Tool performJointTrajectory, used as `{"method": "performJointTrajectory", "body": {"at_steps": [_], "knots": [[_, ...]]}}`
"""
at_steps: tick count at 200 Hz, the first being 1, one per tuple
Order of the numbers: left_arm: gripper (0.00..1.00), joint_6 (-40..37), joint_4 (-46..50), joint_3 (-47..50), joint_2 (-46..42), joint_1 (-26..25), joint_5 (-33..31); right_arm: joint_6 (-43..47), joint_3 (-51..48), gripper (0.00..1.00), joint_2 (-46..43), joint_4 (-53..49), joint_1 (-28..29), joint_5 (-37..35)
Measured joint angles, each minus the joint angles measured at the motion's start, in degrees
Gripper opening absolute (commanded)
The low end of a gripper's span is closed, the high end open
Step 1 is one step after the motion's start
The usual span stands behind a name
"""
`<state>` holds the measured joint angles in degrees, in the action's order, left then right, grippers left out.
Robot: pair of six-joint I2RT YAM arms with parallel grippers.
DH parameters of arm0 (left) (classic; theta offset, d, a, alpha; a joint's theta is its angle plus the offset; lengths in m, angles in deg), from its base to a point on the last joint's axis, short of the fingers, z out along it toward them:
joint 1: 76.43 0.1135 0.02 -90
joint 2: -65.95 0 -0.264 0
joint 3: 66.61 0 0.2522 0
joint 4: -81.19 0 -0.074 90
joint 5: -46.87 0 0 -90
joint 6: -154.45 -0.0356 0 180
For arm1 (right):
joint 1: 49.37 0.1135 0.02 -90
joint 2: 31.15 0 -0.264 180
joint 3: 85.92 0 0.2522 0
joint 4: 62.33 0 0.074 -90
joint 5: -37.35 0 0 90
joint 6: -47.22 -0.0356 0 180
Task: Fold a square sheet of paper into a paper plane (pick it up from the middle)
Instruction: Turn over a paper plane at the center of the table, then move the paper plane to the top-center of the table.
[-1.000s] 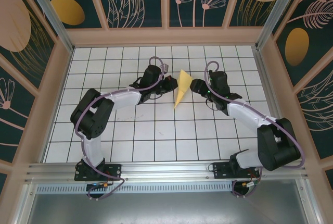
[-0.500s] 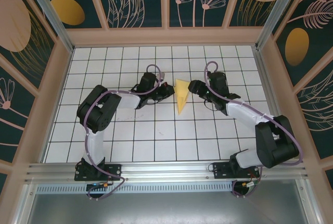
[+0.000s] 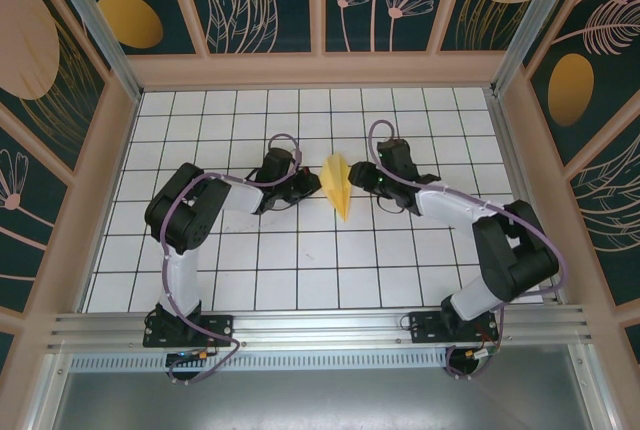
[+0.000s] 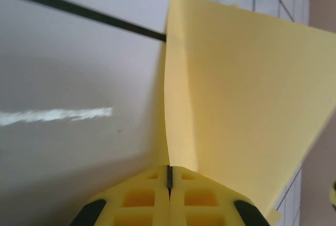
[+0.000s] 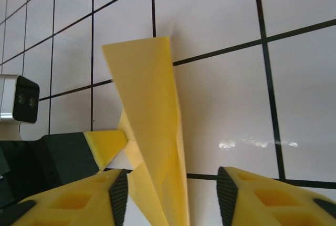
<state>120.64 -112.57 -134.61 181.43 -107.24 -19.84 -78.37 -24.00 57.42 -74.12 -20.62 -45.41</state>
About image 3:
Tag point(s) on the yellow paper sheet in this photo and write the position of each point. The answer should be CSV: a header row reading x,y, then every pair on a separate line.
x,y
337,185

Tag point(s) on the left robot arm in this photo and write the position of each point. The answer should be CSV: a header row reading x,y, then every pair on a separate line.
x,y
180,280

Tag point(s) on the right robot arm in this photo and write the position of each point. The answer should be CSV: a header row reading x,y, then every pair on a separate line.
x,y
470,300

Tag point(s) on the grey metal sheet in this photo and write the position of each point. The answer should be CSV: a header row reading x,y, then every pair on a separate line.
x,y
320,400

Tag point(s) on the small electronics board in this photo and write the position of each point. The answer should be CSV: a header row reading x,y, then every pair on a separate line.
x,y
185,355

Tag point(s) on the aluminium side rail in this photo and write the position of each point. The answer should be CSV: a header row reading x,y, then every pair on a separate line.
x,y
519,190

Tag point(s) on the aluminium mounting rail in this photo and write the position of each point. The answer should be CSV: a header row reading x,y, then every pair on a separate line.
x,y
320,332

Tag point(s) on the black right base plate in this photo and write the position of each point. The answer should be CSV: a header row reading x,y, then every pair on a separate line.
x,y
425,330

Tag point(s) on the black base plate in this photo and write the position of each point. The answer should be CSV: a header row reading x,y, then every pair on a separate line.
x,y
220,330
425,330

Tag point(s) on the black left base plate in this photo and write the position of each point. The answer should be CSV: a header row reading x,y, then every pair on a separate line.
x,y
220,330

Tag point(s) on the aluminium frame post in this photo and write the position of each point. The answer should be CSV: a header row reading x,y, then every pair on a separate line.
x,y
535,10
105,35

